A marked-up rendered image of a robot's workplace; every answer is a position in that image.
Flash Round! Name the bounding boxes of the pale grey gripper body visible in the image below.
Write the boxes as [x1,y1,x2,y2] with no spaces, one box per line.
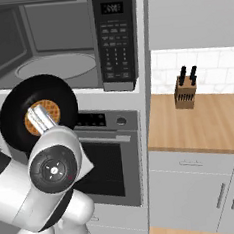
[26,103,63,137]

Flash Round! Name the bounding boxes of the round golden waffle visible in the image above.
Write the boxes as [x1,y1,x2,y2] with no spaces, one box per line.
[21,97,64,138]

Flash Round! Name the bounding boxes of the black bowl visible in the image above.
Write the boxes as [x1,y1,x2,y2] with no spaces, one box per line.
[0,70,84,157]

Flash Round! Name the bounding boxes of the oven door with dark window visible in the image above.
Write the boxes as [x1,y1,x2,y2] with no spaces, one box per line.
[67,126,147,213]

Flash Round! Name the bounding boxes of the grey microwave oven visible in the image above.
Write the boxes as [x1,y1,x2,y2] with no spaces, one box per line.
[0,0,145,103]

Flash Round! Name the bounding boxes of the round glass turntable plate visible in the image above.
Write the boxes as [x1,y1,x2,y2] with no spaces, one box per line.
[12,50,99,85]

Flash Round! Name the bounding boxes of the steel built-in oven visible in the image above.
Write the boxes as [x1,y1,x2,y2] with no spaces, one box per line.
[0,96,148,221]

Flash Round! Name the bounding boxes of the round oven knob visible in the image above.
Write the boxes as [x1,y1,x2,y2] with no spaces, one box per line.
[115,115,129,127]

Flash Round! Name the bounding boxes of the wide grey drawer front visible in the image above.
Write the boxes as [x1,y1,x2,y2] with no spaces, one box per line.
[147,143,234,184]

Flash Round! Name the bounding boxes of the wooden knife block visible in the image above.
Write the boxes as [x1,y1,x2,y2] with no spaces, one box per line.
[172,74,200,111]

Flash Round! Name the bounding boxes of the steel oven door handle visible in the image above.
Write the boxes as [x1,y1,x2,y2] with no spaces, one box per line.
[77,131,132,147]

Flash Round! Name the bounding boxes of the grey tall cabinet frame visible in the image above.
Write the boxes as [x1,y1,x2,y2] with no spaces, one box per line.
[0,0,171,234]

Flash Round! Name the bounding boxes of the black-handled knife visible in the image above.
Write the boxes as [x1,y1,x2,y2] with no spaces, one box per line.
[188,65,199,86]
[177,65,189,86]

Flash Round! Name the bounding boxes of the steel drawer handle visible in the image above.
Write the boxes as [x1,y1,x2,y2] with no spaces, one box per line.
[178,159,205,169]

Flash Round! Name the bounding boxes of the grey wall cupboard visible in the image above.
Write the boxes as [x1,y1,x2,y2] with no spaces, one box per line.
[144,0,234,56]

